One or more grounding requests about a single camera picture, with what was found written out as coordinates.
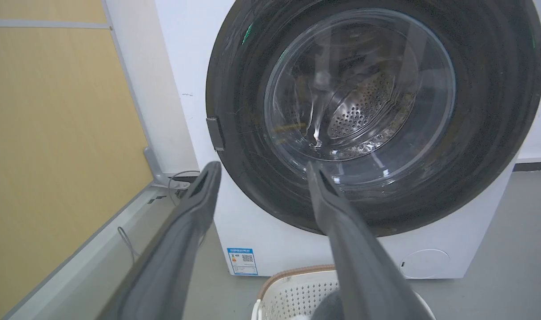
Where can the white front-load washing machine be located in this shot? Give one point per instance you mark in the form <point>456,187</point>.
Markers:
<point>270,240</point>

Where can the black round washing machine door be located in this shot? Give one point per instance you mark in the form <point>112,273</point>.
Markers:
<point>483,133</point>

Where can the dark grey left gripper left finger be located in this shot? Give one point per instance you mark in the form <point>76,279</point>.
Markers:
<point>173,249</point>

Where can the grey garment in basket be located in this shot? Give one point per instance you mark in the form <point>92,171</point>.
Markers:
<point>328,307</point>

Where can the blue energy label sticker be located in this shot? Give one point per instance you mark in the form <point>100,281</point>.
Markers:
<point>242,261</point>

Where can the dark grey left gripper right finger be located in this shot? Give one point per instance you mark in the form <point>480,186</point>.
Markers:
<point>359,258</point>

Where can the white perforated laundry basket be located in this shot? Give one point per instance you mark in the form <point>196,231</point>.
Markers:
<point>292,293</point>

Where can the grey metal partition foot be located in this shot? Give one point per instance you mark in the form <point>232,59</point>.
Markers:
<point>157,171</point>

